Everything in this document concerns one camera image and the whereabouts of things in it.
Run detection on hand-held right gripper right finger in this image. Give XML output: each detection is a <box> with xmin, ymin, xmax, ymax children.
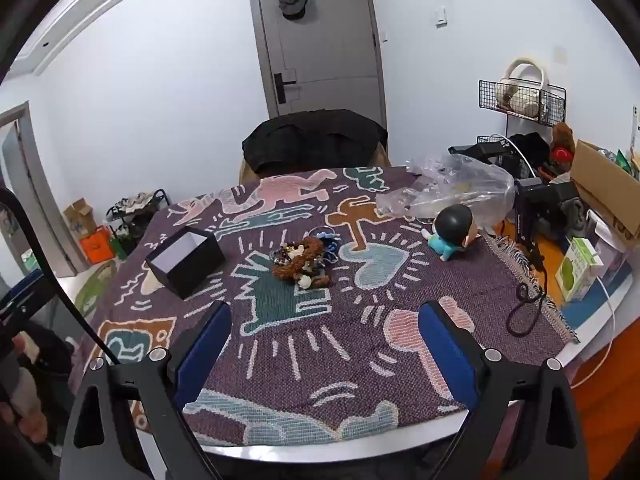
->
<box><xmin>417</xmin><ymin>300</ymin><xmax>591</xmax><ymax>480</ymax></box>

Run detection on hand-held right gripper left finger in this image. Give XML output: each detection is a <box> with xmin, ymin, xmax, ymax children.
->
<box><xmin>60</xmin><ymin>300</ymin><xmax>233</xmax><ymax>480</ymax></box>

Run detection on black box white inside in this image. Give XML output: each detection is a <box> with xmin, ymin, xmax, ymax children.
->
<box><xmin>145</xmin><ymin>226</ymin><xmax>226</xmax><ymax>300</ymax></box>

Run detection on blue braided flower ornament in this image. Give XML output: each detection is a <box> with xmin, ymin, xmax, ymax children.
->
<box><xmin>315</xmin><ymin>232</ymin><xmax>343</xmax><ymax>266</ymax></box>

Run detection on purple printed blanket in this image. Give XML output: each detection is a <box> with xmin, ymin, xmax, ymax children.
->
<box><xmin>70</xmin><ymin>164</ymin><xmax>581</xmax><ymax>448</ymax></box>

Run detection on green floor mat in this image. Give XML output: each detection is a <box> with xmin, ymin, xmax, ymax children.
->
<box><xmin>75</xmin><ymin>260</ymin><xmax>121</xmax><ymax>318</ymax></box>

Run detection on black-haired toy figurine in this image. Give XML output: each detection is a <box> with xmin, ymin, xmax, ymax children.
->
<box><xmin>421</xmin><ymin>205</ymin><xmax>476</xmax><ymax>262</ymax></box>

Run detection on black shoe rack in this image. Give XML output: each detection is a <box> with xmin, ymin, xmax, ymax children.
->
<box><xmin>105</xmin><ymin>189</ymin><xmax>168</xmax><ymax>256</ymax></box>

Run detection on orange bag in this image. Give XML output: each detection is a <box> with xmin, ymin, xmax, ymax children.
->
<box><xmin>80</xmin><ymin>225</ymin><xmax>116</xmax><ymax>263</ymax></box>

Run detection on clear plastic bag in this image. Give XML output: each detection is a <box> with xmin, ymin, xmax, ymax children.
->
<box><xmin>376</xmin><ymin>154</ymin><xmax>516</xmax><ymax>221</ymax></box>

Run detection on black desktop machine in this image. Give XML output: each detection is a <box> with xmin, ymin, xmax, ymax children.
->
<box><xmin>512</xmin><ymin>177</ymin><xmax>581</xmax><ymax>261</ymax></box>

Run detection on small cardboard box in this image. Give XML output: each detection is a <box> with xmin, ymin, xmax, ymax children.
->
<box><xmin>62</xmin><ymin>199</ymin><xmax>96</xmax><ymax>238</ymax></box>

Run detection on white plastic container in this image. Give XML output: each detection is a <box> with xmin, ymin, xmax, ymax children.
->
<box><xmin>585</xmin><ymin>210</ymin><xmax>633</xmax><ymax>286</ymax></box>

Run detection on black bag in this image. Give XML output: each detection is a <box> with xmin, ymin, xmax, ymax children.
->
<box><xmin>507</xmin><ymin>132</ymin><xmax>551</xmax><ymax>171</ymax></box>

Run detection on large cardboard box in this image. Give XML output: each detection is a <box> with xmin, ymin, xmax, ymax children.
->
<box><xmin>570</xmin><ymin>139</ymin><xmax>640</xmax><ymax>251</ymax></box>

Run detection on black cushion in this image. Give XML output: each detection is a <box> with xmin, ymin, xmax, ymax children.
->
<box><xmin>242</xmin><ymin>109</ymin><xmax>388</xmax><ymax>176</ymax></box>

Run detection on brown red plush toy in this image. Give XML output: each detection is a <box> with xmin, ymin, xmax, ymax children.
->
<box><xmin>550</xmin><ymin>122</ymin><xmax>576</xmax><ymax>163</ymax></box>

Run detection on cream headphones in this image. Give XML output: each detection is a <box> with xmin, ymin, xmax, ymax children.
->
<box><xmin>495</xmin><ymin>57</ymin><xmax>547</xmax><ymax>115</ymax></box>

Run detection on grey door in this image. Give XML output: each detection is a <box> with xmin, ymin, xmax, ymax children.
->
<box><xmin>246</xmin><ymin>0</ymin><xmax>388</xmax><ymax>128</ymax></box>

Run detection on grey cap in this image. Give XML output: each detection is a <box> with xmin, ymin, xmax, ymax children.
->
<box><xmin>277</xmin><ymin>0</ymin><xmax>310</xmax><ymax>21</ymax></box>

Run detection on thick black cable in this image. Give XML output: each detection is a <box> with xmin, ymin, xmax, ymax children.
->
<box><xmin>0</xmin><ymin>187</ymin><xmax>118</xmax><ymax>367</ymax></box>

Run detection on brown plush keychain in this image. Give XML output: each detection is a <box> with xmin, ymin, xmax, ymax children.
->
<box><xmin>272</xmin><ymin>236</ymin><xmax>331</xmax><ymax>288</ymax></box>

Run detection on white cable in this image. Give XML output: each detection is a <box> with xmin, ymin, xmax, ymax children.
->
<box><xmin>570</xmin><ymin>260</ymin><xmax>617</xmax><ymax>390</ymax></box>

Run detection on grey door frame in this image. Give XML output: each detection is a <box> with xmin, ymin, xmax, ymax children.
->
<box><xmin>0</xmin><ymin>101</ymin><xmax>86</xmax><ymax>277</ymax></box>

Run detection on black wire rack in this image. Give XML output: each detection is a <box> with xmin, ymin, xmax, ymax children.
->
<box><xmin>477</xmin><ymin>79</ymin><xmax>567</xmax><ymax>153</ymax></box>

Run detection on black door handle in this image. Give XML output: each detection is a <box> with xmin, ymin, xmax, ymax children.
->
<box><xmin>273</xmin><ymin>72</ymin><xmax>297</xmax><ymax>103</ymax></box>

